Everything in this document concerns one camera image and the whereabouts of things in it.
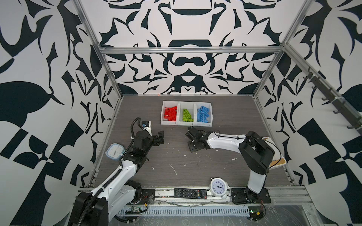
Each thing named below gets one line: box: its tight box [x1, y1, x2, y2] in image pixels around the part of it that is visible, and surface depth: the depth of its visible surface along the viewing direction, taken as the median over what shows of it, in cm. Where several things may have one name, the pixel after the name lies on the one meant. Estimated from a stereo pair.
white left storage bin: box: [160, 100, 181, 126], surface depth 103 cm
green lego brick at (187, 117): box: [181, 113, 194, 122], surface depth 106 cm
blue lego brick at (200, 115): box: [196, 108, 204, 123], surface depth 104 cm
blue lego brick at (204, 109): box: [198, 105, 210, 113], surface depth 110 cm
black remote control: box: [173, 188, 207, 200], surface depth 76 cm
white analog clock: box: [209, 177, 231, 200], surface depth 77 cm
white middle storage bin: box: [177, 101, 196, 127], surface depth 104 cm
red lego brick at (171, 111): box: [164, 105, 178, 117], surface depth 108 cm
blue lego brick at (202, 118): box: [197, 114, 210, 123], surface depth 104 cm
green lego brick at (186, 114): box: [182, 108, 192, 119], surface depth 107 cm
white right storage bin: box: [194, 101, 214, 128], surface depth 101 cm
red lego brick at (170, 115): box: [163, 110, 177, 122], surface depth 107 cm
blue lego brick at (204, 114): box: [200, 110, 210, 119], surface depth 106 cm
